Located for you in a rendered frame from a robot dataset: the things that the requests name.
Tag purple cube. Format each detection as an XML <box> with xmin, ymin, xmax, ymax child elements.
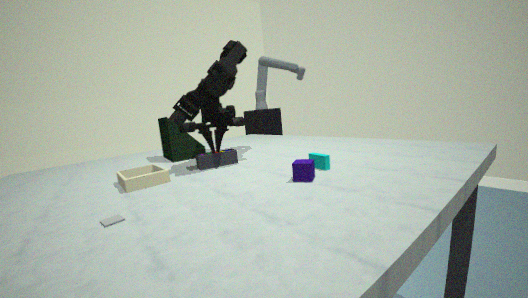
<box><xmin>292</xmin><ymin>159</ymin><xmax>315</xmax><ymax>183</ymax></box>

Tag teal block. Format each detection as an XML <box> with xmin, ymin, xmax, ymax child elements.
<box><xmin>309</xmin><ymin>153</ymin><xmax>330</xmax><ymax>171</ymax></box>

